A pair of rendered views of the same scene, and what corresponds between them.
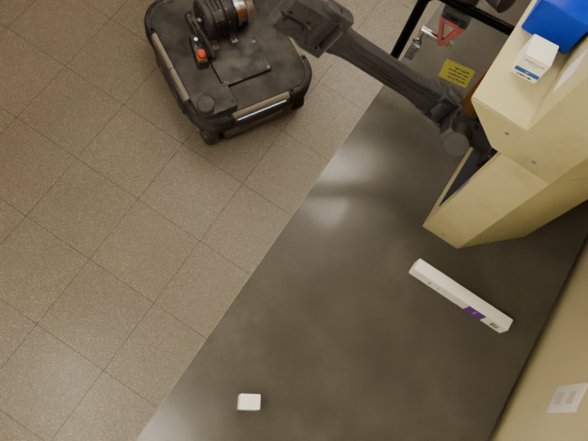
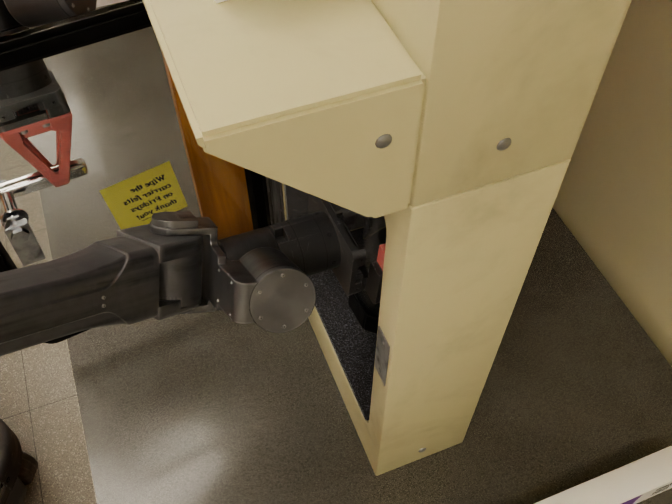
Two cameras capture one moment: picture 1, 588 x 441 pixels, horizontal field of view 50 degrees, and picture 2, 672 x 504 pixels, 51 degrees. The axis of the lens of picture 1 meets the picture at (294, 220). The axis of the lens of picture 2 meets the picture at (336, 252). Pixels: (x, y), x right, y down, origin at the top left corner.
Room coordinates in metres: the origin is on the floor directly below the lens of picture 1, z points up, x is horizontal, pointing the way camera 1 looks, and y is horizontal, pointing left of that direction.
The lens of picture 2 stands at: (0.49, -0.14, 1.73)
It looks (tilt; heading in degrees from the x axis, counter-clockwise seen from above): 54 degrees down; 329
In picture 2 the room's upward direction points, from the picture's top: straight up
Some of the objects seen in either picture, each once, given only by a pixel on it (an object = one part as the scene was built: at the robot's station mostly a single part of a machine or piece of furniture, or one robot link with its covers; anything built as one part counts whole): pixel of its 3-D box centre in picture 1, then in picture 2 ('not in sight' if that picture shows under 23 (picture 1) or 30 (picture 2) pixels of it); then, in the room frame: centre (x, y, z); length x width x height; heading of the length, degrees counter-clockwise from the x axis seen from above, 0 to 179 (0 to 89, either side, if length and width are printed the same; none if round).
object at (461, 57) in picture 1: (454, 65); (124, 188); (1.01, -0.20, 1.19); 0.30 x 0.01 x 0.40; 87
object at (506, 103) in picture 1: (521, 67); (232, 8); (0.86, -0.29, 1.46); 0.32 x 0.11 x 0.10; 170
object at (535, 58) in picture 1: (534, 59); not in sight; (0.82, -0.28, 1.54); 0.05 x 0.05 x 0.06; 86
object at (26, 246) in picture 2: (411, 51); (24, 241); (1.00, -0.09, 1.18); 0.02 x 0.02 x 0.06; 87
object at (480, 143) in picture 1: (483, 140); (310, 244); (0.85, -0.33, 1.19); 0.10 x 0.07 x 0.07; 173
